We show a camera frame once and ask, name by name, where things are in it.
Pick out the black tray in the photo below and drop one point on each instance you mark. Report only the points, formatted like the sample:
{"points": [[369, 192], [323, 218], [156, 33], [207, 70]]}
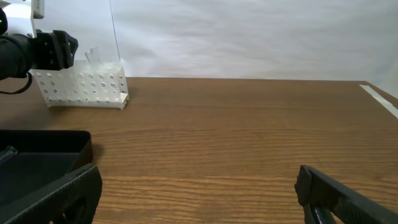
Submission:
{"points": [[37, 168]]}

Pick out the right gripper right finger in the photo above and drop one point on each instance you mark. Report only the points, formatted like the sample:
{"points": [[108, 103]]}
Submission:
{"points": [[342, 199]]}

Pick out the clear test tube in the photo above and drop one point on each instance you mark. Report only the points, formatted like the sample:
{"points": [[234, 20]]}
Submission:
{"points": [[7, 153], [93, 55]]}

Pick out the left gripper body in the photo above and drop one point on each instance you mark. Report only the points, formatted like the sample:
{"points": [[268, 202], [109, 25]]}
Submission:
{"points": [[53, 49]]}

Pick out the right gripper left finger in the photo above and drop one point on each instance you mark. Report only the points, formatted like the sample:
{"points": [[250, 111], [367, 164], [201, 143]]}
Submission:
{"points": [[62, 199]]}

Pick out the white test tube rack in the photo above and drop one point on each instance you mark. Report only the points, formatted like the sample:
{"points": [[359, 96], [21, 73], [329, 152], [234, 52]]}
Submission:
{"points": [[87, 90]]}

